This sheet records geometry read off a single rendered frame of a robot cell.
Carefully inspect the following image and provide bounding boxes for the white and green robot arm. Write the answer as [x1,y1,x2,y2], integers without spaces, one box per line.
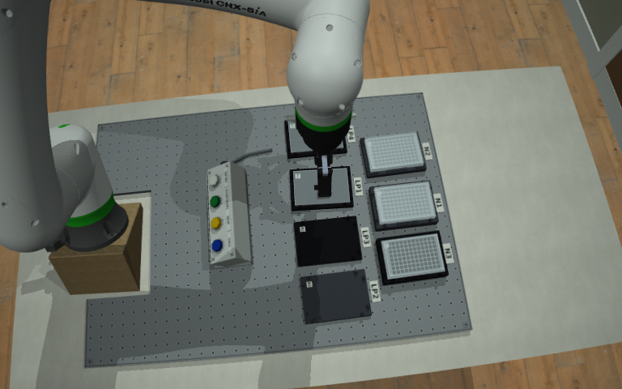
[0,0,370,253]

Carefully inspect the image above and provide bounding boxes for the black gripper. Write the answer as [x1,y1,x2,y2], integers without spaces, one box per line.
[304,140,342,199]

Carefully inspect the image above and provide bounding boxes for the white deck label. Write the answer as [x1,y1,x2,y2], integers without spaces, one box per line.
[347,126,356,143]
[360,227,371,247]
[422,143,433,160]
[433,194,444,212]
[443,243,454,264]
[369,280,381,302]
[354,177,363,196]

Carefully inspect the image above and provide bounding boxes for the grey control panel with four buttons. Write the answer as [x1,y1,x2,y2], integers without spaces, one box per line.
[207,148,273,268]

